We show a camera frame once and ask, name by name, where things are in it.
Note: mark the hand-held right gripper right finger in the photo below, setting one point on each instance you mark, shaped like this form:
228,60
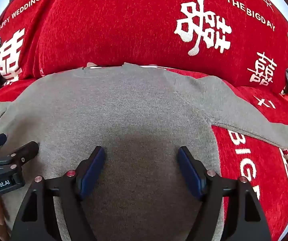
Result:
189,170

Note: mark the grey knit sweater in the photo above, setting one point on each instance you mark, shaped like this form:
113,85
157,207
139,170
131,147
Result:
133,105

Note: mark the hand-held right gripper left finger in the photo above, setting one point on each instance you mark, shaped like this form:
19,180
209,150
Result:
93,170

